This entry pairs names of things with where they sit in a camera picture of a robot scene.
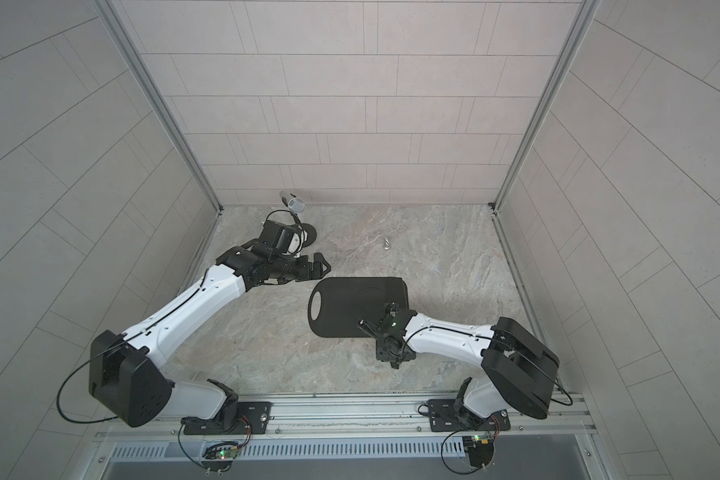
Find black cutting board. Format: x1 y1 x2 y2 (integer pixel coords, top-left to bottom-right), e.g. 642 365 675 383
307 277 409 338

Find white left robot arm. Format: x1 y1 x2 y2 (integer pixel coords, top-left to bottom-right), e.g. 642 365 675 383
88 244 331 434

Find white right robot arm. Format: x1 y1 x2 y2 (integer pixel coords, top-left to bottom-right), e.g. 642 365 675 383
358 308 559 429

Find right circuit board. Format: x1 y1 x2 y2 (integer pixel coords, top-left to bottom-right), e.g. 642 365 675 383
462 436 495 469

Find circuit board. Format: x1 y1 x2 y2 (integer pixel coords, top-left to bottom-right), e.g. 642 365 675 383
202 441 240 472
462 436 495 469

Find left circuit board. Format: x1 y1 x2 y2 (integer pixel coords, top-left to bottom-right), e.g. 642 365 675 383
202 441 240 472

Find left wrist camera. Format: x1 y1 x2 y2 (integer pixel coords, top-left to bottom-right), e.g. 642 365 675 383
258 220 301 254

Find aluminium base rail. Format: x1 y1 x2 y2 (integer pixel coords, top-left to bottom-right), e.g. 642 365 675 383
84 392 601 473

